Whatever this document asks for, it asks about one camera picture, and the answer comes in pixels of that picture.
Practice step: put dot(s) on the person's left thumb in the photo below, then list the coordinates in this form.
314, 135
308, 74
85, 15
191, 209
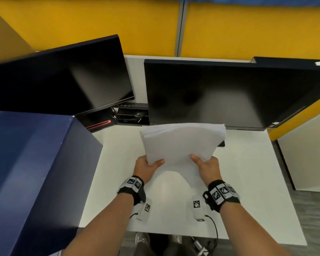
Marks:
157, 163

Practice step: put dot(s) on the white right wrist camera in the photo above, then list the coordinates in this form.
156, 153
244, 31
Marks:
197, 209

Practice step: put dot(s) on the black left wrist tracker band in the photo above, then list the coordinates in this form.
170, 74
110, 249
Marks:
132, 187

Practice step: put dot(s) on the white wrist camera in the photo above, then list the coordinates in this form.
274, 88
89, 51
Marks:
144, 209
197, 209

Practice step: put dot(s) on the person's right forearm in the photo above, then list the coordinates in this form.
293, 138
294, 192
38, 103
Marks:
252, 229

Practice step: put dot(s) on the yellow partition panel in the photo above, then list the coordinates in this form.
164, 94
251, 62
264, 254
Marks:
256, 30
90, 25

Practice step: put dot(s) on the dark blue box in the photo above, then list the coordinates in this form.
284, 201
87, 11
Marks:
34, 181

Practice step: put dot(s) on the white side desk panel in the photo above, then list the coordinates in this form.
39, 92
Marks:
306, 157

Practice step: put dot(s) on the black monitor with red stripe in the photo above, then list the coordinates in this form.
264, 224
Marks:
61, 77

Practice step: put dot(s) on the black wrist tracker band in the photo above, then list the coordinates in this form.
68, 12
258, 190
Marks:
220, 194
132, 187

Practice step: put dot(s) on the black right wrist tracker band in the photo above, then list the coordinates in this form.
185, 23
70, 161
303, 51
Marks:
220, 194

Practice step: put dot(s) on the person's right hand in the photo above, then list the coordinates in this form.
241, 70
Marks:
209, 169

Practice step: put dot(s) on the black monitor stand base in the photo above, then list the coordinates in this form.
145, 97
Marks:
221, 143

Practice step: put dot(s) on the large black monitor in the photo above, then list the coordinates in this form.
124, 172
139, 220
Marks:
224, 95

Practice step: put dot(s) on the stack of white paper sheets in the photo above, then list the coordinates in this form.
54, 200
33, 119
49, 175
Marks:
180, 146

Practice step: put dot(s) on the grey partition post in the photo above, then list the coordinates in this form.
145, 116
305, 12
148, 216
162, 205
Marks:
181, 29

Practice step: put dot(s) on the person's left forearm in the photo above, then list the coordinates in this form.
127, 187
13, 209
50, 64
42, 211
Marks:
101, 226

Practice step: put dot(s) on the person's left hand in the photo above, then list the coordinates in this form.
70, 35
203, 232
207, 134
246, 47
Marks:
144, 169

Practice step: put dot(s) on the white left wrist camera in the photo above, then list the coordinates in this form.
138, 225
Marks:
144, 209

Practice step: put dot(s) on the person's right thumb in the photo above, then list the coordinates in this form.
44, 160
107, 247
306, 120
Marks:
198, 159

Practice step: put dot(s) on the person's shoe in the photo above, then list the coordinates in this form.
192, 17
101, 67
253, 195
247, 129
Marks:
141, 238

